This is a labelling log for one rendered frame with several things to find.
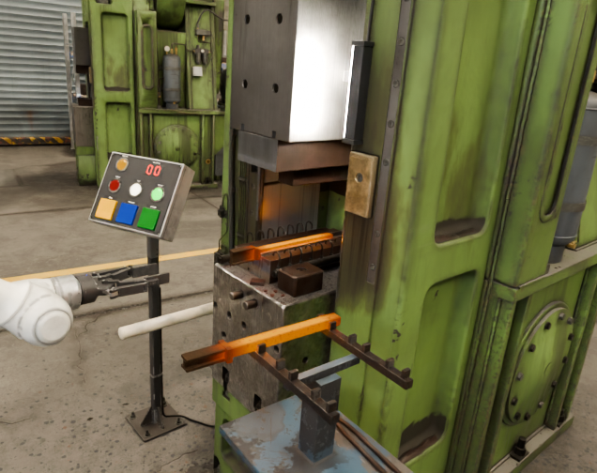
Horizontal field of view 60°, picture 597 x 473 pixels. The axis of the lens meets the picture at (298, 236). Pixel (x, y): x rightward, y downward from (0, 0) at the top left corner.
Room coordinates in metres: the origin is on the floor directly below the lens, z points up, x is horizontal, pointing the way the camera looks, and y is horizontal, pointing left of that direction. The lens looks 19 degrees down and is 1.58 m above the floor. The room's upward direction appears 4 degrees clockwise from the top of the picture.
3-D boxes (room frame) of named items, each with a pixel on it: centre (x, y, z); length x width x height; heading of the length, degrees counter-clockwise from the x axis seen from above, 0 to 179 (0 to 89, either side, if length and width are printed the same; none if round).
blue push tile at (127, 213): (1.80, 0.63, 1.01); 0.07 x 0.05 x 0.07; 67
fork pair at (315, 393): (0.90, -0.15, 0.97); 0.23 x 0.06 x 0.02; 129
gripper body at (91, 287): (1.19, 0.51, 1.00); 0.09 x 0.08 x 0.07; 132
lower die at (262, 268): (1.69, -0.01, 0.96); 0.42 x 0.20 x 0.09; 132
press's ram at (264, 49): (1.66, -0.04, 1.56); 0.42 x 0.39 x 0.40; 132
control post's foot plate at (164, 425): (1.92, 0.58, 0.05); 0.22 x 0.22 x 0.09; 42
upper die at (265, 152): (1.69, -0.01, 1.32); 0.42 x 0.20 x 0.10; 132
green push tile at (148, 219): (1.76, 0.54, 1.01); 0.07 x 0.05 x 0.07; 67
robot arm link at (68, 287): (1.15, 0.56, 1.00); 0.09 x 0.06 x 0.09; 42
